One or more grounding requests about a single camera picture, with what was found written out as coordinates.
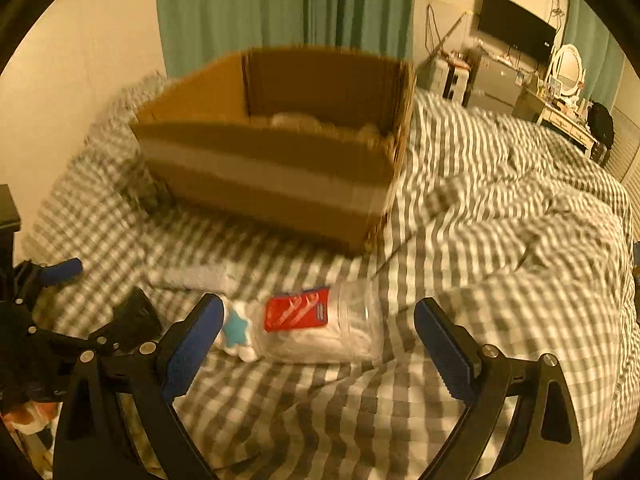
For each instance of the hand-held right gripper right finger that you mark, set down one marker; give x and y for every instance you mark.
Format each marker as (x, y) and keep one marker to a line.
(445, 355)

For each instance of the black flat television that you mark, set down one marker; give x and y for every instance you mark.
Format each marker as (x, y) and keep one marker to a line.
(515, 22)

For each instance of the green curtain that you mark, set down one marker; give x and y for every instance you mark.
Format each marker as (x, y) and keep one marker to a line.
(280, 5)
(600, 45)

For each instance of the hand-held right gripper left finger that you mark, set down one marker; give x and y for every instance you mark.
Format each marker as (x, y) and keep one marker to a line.
(192, 347)

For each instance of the white plush with blue star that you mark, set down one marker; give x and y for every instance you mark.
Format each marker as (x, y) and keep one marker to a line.
(235, 332)

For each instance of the orange white object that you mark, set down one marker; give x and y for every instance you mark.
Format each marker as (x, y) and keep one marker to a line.
(30, 415)

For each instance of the white soft item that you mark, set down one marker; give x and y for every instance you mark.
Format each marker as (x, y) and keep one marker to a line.
(295, 120)

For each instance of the white folded cloth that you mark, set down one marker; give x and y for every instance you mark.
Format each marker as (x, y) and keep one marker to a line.
(192, 277)

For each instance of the grey cabinet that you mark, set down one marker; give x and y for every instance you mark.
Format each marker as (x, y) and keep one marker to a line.
(497, 82)

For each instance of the grey white checkered blanket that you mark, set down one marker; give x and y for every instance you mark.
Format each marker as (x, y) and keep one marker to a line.
(500, 220)

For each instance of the brown cardboard box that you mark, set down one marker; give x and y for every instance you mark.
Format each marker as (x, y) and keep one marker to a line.
(280, 160)

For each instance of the white oval vanity mirror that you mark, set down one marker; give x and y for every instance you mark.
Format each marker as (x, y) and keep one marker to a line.
(567, 67)

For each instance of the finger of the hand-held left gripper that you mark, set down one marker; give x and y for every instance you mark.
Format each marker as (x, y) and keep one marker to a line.
(62, 270)
(132, 317)

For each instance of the clear plastic bottle red label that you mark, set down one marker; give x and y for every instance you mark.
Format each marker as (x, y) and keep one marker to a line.
(320, 327)

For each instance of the white vanity desk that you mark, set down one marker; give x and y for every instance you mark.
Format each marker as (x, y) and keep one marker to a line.
(567, 122)

